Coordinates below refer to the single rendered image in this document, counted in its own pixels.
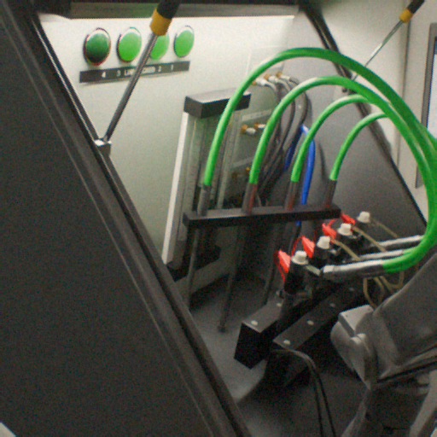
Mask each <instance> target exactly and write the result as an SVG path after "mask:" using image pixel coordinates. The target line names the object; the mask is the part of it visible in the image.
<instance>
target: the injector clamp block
mask: <svg viewBox="0 0 437 437"><path fill-rule="evenodd" d="M376 285H377V283H376V281H375V279H373V278H367V293H368V296H369V298H370V299H371V297H372V295H373V292H375V289H376ZM337 286H338V283H334V287H333V289H332V292H331V294H330V295H329V296H328V298H326V299H325V300H324V301H322V302H321V303H320V304H318V301H319V298H320V294H321V291H322V288H323V283H322V284H321V283H319V284H318V288H317V292H315V294H314V296H313V300H312V305H311V308H310V311H309V312H308V313H307V314H306V315H305V316H304V317H303V318H301V319H299V320H298V321H296V319H297V316H298V312H299V309H300V306H301V303H302V300H300V301H296V300H295V301H294V306H293V310H292V312H291V315H290V319H289V321H288V327H287V329H286V331H285V332H282V333H281V334H280V335H279V336H278V337H277V338H275V339H274V340H273V337H274V334H275V329H276V326H277V320H278V317H279V312H280V308H281V304H282V301H283V300H282V298H280V297H279V296H277V297H276V298H275V299H274V300H273V301H272V302H270V303H268V304H267V305H265V306H263V307H262V308H260V309H259V310H258V311H257V312H255V313H254V314H251V316H250V317H248V318H247V319H245V320H244V321H242V325H241V329H240V334H239V337H238V342H237V345H236V349H235V353H234V357H233V359H235V360H237V361H239V363H240V364H243V365H244V366H246V367H247V368H249V369H250V370H251V369H252V368H254V367H255V366H256V365H257V364H259V363H260V362H261V360H262V359H265V360H268V362H266V366H265V372H264V375H263V378H264V379H265V380H267V381H268V382H271V383H272V384H274V385H275V386H277V387H279V388H280V390H283V388H284V387H285V386H286V385H287V384H288V383H289V382H291V381H292V380H293V379H295V380H298V381H299V382H302V383H303V384H305V385H306V386H308V385H309V384H310V383H311V382H312V379H311V376H310V372H309V370H308V367H307V365H306V363H305V361H304V360H303V358H301V357H297V356H282V355H281V356H280V357H279V358H277V355H278V353H274V354H271V352H272V351H273V350H289V351H297V352H302V353H304V354H306V355H307V356H308V357H309V358H310V359H311V361H313V362H314V364H315V365H316V367H317V369H318V372H319V375H320V374H321V372H322V371H323V370H324V369H326V368H328V367H329V366H330V365H331V364H332V363H333V360H334V356H335V351H336V348H335V346H334V345H333V342H332V341H331V332H332V329H333V327H334V326H335V324H336V323H337V322H338V320H339V313H342V312H346V311H348V310H351V309H353V308H357V307H361V306H365V305H369V304H370V303H369V302H368V301H367V299H366V298H365V294H364V278H359V279H354V281H353V279H352V280H348V282H347V283H345V284H343V285H342V286H341V287H340V288H338V289H337ZM336 289H337V290H336ZM272 340H273V341H272ZM270 351H271V352H270ZM269 354H270V355H269ZM268 357H269V358H268Z"/></svg>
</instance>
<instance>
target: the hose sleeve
mask: <svg viewBox="0 0 437 437"><path fill-rule="evenodd" d="M383 260H384V259H374V260H369V261H365V262H358V263H351V264H346V265H340V266H336V267H335V268H334V274H335V276H336V277H350V276H356V275H363V274H370V273H371V274H372V273H379V272H384V271H385V270H384V269H383V267H382V261H383Z"/></svg>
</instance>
